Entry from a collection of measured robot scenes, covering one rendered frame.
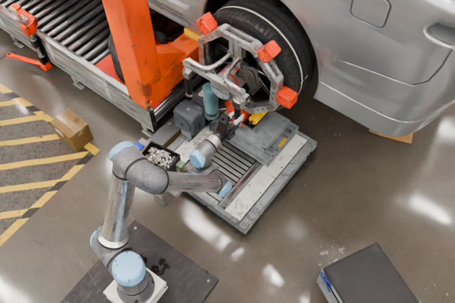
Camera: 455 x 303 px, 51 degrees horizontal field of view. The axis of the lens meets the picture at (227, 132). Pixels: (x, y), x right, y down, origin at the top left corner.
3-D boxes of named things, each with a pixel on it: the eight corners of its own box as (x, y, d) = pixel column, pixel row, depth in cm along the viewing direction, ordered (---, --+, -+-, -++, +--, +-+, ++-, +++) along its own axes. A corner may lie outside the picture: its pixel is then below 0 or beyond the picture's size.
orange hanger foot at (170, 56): (218, 48, 324) (216, 7, 296) (165, 95, 300) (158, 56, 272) (199, 38, 330) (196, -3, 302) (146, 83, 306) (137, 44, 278)
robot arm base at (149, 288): (139, 313, 236) (135, 306, 228) (109, 292, 242) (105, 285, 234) (162, 281, 246) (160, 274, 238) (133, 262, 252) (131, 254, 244)
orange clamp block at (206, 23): (219, 25, 257) (210, 11, 254) (210, 33, 254) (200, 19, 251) (212, 28, 263) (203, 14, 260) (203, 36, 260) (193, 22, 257)
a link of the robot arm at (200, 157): (188, 163, 244) (186, 151, 236) (204, 147, 249) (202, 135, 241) (202, 172, 240) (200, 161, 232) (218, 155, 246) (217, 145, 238)
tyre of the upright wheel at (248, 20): (286, 103, 309) (338, 54, 250) (265, 126, 298) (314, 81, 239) (212, 33, 309) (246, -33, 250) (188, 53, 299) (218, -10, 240)
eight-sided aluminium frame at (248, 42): (279, 120, 280) (287, 54, 236) (272, 128, 277) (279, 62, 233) (207, 78, 300) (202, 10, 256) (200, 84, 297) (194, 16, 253)
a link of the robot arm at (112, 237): (104, 274, 234) (124, 166, 189) (86, 249, 242) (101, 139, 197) (131, 261, 244) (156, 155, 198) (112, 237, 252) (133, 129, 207)
